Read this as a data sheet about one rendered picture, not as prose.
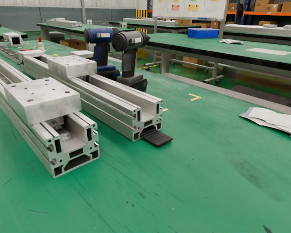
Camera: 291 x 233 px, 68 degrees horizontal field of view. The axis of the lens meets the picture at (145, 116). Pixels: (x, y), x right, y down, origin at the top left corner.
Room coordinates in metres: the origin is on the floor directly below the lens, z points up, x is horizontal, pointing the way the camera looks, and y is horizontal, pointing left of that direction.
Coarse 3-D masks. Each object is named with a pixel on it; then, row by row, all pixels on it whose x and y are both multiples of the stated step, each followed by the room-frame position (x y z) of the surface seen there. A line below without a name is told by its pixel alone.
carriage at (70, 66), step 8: (64, 56) 0.83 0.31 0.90; (72, 56) 0.83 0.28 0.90; (48, 64) 0.78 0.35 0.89; (56, 64) 0.72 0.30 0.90; (64, 64) 0.70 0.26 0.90; (72, 64) 0.70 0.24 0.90; (80, 64) 0.71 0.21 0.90; (88, 64) 0.72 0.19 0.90; (96, 64) 0.74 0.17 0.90; (56, 72) 0.73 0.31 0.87; (64, 72) 0.68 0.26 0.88; (72, 72) 0.68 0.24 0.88; (80, 72) 0.70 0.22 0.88; (88, 72) 0.72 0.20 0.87; (96, 72) 0.74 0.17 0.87
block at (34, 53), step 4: (20, 52) 1.07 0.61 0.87; (24, 52) 1.07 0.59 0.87; (28, 52) 1.07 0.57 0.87; (32, 52) 1.07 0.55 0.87; (36, 52) 1.07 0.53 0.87; (40, 52) 1.08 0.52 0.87; (44, 52) 1.09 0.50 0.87; (20, 56) 1.07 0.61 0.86; (32, 56) 1.05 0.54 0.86; (36, 56) 1.07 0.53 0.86; (20, 60) 1.08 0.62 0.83; (24, 60) 1.03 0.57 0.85; (40, 60) 1.09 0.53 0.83; (20, 64) 1.04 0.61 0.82; (24, 64) 1.04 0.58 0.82; (24, 68) 1.05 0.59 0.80
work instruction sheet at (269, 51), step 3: (255, 48) 2.00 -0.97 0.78; (258, 48) 2.00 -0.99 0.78; (255, 51) 1.82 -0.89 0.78; (258, 51) 1.83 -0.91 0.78; (261, 51) 1.83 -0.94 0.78; (264, 51) 1.83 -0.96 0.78; (267, 51) 1.83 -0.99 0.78; (270, 51) 1.84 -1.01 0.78; (273, 51) 1.84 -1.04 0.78; (276, 51) 1.84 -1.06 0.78; (279, 51) 1.84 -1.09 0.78; (282, 51) 1.85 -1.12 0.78; (276, 54) 1.71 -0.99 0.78; (279, 54) 1.71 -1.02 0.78; (282, 54) 1.71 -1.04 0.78; (285, 54) 1.71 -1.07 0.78
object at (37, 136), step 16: (0, 64) 0.86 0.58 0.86; (0, 80) 0.64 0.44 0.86; (16, 80) 0.71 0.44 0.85; (0, 96) 0.57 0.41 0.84; (16, 112) 0.45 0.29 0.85; (80, 112) 0.43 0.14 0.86; (16, 128) 0.49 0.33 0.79; (32, 128) 0.36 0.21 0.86; (48, 128) 0.35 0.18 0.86; (64, 128) 0.42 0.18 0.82; (80, 128) 0.37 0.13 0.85; (96, 128) 0.38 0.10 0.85; (32, 144) 0.39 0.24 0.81; (48, 144) 0.31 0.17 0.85; (64, 144) 0.36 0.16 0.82; (80, 144) 0.36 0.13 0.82; (96, 144) 0.38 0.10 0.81; (48, 160) 0.32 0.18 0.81; (64, 160) 0.33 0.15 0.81; (80, 160) 0.36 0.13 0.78
